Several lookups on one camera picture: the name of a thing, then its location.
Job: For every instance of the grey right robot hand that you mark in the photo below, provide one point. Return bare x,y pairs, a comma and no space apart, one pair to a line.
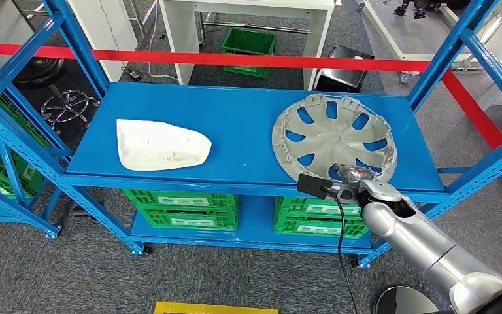
355,174

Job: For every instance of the silver plastic wheel hubcap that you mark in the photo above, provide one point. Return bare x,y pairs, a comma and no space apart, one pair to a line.
333,138

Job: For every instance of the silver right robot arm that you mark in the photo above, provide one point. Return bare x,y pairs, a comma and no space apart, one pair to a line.
415,234

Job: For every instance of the blue metal shelf rack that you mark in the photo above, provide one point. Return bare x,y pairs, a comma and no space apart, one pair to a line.
0,213
242,130

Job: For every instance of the white plastic cover part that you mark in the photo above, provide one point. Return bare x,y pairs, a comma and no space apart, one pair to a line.
160,145

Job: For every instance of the black box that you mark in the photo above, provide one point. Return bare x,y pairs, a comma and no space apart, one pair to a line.
342,71

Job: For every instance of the white cart with casters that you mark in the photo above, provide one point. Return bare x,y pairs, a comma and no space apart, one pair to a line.
407,39

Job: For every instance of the yellow floor tape square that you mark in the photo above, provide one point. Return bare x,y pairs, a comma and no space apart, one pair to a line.
216,308

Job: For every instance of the white table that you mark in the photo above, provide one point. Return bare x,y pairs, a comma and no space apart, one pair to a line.
242,5

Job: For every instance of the white cabinet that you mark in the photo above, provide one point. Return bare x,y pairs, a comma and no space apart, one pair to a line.
103,34

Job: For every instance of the black stool with chrome base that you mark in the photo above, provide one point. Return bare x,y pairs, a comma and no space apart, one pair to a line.
39,71

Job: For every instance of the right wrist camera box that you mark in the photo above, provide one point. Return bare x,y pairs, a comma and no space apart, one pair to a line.
311,185

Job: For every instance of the chrome stanchion post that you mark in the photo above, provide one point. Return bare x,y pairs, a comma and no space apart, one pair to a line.
400,301

